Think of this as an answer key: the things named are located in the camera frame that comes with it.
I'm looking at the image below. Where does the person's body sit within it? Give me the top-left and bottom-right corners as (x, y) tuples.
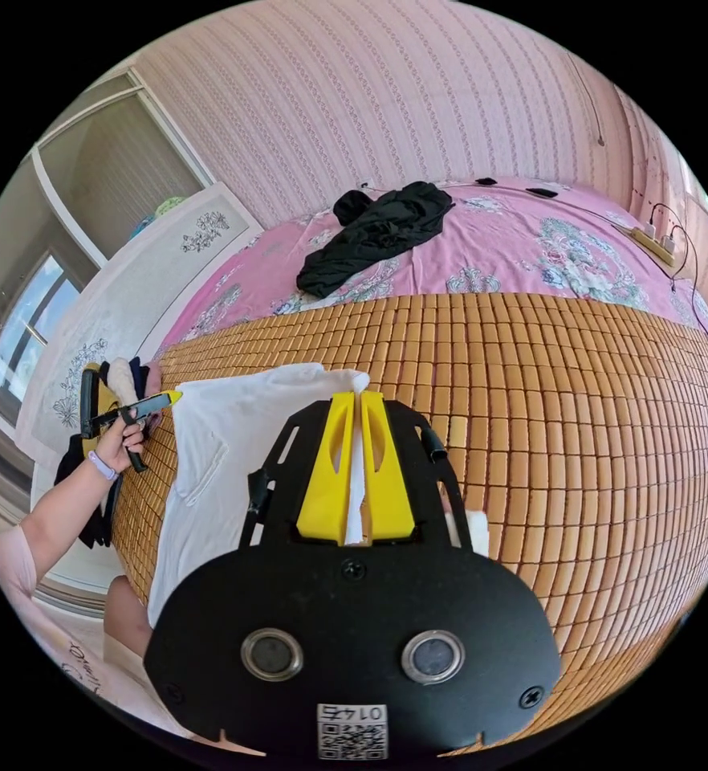
(0, 522), (266, 757)

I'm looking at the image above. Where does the person's left hand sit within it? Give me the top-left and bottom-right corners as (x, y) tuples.
(93, 414), (146, 478)

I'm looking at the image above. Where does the person's left forearm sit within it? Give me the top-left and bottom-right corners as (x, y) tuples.
(18, 450), (119, 584)

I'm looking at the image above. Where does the bed with woven mat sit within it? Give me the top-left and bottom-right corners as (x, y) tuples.
(108, 177), (708, 755)

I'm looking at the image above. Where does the pile of clothes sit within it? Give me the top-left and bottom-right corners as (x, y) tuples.
(52, 355), (164, 550)

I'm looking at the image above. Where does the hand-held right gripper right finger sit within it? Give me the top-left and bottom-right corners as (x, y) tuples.
(360, 390), (420, 541)

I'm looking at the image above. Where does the white short sleeve shirt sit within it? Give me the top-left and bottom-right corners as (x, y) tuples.
(146, 362), (491, 629)

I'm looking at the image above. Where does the white cupboard with floral print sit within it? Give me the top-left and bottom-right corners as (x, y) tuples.
(15, 182), (266, 462)

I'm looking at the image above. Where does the black cable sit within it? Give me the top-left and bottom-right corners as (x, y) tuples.
(649, 202), (708, 357)

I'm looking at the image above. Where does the window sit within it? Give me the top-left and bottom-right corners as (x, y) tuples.
(0, 249), (85, 406)

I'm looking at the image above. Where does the black garment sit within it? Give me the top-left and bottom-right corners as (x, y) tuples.
(295, 180), (457, 300)

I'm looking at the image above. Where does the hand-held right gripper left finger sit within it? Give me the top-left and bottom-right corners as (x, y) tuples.
(295, 390), (356, 541)

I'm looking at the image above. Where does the power strip with plugs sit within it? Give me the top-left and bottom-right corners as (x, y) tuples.
(608, 220), (678, 267)

